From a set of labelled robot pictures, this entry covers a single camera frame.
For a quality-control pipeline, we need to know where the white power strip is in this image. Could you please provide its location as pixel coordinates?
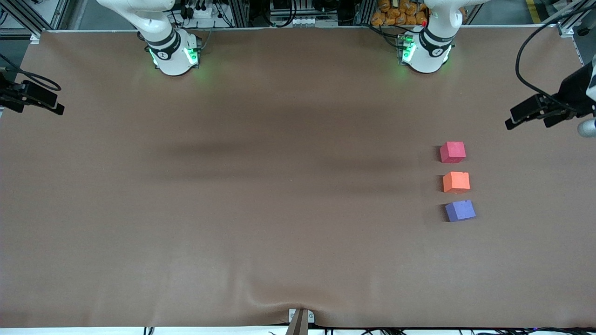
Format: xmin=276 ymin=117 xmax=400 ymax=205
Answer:
xmin=181 ymin=4 xmax=216 ymax=20

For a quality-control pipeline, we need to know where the aluminium frame profile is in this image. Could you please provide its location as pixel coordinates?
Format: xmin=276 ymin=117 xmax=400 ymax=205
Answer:
xmin=542 ymin=0 xmax=596 ymax=38
xmin=0 ymin=0 xmax=43 ymax=45

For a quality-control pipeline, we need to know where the purple foam block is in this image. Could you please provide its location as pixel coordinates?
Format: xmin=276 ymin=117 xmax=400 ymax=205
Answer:
xmin=445 ymin=200 xmax=477 ymax=222

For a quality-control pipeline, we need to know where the orange foam block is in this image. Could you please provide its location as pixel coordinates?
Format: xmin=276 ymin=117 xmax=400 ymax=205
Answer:
xmin=442 ymin=171 xmax=471 ymax=194

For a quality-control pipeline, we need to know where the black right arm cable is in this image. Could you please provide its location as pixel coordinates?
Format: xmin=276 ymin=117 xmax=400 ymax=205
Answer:
xmin=0 ymin=54 xmax=62 ymax=92

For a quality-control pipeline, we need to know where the white terminal block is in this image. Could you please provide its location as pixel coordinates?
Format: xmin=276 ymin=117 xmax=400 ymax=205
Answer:
xmin=287 ymin=16 xmax=327 ymax=28

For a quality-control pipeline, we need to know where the grey metal mount bracket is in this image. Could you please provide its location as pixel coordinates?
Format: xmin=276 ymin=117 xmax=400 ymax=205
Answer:
xmin=285 ymin=308 xmax=316 ymax=335

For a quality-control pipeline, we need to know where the orange objects pile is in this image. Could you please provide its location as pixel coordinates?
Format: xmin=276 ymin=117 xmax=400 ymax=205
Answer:
xmin=371 ymin=0 xmax=430 ymax=27

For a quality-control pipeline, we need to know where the large table cover mat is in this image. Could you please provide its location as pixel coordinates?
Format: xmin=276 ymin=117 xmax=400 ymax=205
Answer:
xmin=0 ymin=26 xmax=596 ymax=328

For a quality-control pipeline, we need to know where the red foam block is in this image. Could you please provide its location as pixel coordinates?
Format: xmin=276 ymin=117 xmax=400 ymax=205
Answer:
xmin=440 ymin=141 xmax=466 ymax=164

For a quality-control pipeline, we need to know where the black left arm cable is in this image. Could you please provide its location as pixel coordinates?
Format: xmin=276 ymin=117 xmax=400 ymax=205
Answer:
xmin=515 ymin=0 xmax=596 ymax=111

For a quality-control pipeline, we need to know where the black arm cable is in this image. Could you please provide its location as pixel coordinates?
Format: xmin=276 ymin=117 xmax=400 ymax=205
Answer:
xmin=515 ymin=0 xmax=596 ymax=111
xmin=0 ymin=54 xmax=62 ymax=92

